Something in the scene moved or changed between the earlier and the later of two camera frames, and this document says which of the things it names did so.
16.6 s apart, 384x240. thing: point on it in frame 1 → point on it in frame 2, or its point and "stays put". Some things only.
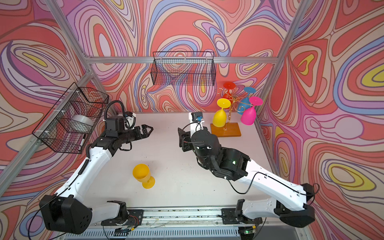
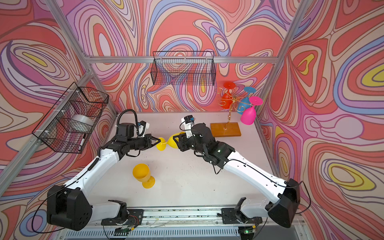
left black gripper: x=145 y=134 → x=147 y=138
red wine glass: x=228 y=85 stays put
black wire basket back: x=184 y=68 stays put
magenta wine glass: x=248 y=117 stays put
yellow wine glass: x=219 y=116 → x=161 y=143
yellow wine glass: x=142 y=173 stays put
